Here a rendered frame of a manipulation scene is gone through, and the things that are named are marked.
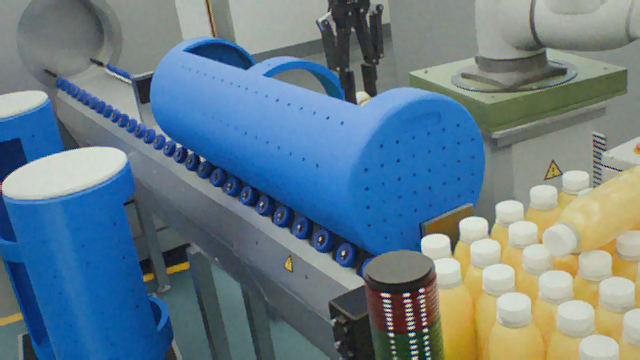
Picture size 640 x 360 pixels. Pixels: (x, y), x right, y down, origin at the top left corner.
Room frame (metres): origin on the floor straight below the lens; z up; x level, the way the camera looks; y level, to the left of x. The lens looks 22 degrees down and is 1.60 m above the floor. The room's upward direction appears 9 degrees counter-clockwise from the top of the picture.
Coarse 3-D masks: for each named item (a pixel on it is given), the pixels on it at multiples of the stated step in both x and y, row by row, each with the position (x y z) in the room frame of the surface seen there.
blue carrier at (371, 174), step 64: (192, 64) 1.72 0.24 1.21; (256, 64) 1.54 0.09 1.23; (192, 128) 1.61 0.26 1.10; (256, 128) 1.36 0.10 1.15; (320, 128) 1.20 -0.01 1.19; (384, 128) 1.12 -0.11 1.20; (448, 128) 1.18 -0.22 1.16; (320, 192) 1.15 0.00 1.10; (384, 192) 1.11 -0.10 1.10; (448, 192) 1.17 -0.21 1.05
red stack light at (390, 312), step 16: (368, 288) 0.58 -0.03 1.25; (432, 288) 0.57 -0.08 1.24; (368, 304) 0.59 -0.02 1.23; (384, 304) 0.57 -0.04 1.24; (400, 304) 0.56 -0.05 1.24; (416, 304) 0.56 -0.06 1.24; (432, 304) 0.57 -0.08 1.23; (384, 320) 0.57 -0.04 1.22; (400, 320) 0.56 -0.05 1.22; (416, 320) 0.56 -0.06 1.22; (432, 320) 0.57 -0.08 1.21
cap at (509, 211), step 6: (498, 204) 1.02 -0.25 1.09; (504, 204) 1.02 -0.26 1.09; (510, 204) 1.01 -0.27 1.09; (516, 204) 1.01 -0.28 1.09; (522, 204) 1.01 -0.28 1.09; (498, 210) 1.00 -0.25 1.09; (504, 210) 1.00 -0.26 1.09; (510, 210) 0.99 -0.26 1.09; (516, 210) 0.99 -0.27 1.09; (522, 210) 1.00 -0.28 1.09; (498, 216) 1.00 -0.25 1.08; (504, 216) 0.99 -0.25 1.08; (510, 216) 0.99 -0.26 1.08; (516, 216) 0.99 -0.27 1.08; (522, 216) 0.99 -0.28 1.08; (504, 222) 0.99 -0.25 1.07; (510, 222) 0.99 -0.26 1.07
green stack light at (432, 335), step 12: (372, 324) 0.59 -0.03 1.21; (432, 324) 0.57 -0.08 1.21; (372, 336) 0.59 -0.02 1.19; (384, 336) 0.57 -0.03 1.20; (396, 336) 0.56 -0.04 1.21; (408, 336) 0.56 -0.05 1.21; (420, 336) 0.56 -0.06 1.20; (432, 336) 0.57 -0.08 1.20; (384, 348) 0.57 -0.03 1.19; (396, 348) 0.56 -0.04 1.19; (408, 348) 0.56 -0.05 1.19; (420, 348) 0.56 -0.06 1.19; (432, 348) 0.57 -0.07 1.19
